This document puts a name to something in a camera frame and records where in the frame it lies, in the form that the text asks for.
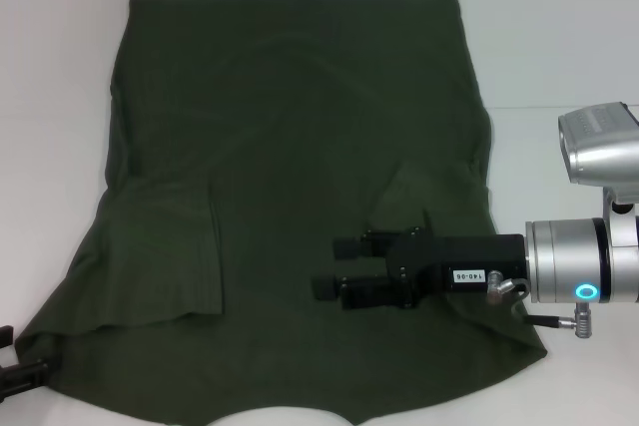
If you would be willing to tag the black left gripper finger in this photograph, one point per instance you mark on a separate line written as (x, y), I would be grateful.
(25, 376)
(5, 336)

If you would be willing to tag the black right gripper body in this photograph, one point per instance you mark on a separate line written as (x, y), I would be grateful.
(464, 259)

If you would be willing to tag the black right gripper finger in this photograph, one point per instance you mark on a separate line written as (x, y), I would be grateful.
(364, 291)
(369, 246)

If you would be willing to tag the dark green t-shirt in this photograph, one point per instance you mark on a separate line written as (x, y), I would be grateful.
(274, 146)

